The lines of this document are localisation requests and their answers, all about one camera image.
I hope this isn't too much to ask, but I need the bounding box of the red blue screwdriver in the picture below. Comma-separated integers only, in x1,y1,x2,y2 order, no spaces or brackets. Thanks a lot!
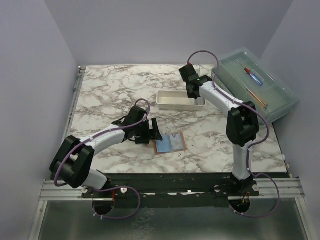
237,60,264,87

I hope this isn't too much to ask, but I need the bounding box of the clear green plastic toolbox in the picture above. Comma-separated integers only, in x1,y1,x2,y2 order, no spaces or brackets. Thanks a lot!
211,47,299,124

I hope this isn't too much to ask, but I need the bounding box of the aluminium frame rail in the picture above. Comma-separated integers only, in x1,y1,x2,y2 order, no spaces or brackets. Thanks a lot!
28,66,87,240

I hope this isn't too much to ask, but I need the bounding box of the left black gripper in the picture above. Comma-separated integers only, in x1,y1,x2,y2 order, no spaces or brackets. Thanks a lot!
134,118,163,145

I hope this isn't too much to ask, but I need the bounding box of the tan leather card holder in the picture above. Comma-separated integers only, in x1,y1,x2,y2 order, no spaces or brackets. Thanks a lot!
153,132,187,155

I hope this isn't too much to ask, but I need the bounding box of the orange pencil tool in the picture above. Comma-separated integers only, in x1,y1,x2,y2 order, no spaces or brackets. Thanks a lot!
246,88,268,110

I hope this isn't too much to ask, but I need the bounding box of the white rectangular tray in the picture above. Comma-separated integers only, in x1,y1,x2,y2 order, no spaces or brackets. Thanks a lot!
156,90,206,111

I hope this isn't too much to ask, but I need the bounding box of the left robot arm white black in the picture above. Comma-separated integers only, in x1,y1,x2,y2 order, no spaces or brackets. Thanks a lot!
49,105,163,198

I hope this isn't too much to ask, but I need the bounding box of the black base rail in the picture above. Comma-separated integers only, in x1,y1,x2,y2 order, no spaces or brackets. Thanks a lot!
49,171,266,208

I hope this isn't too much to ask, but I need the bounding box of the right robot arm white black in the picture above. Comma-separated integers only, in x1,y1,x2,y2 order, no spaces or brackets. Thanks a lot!
179,64,260,196

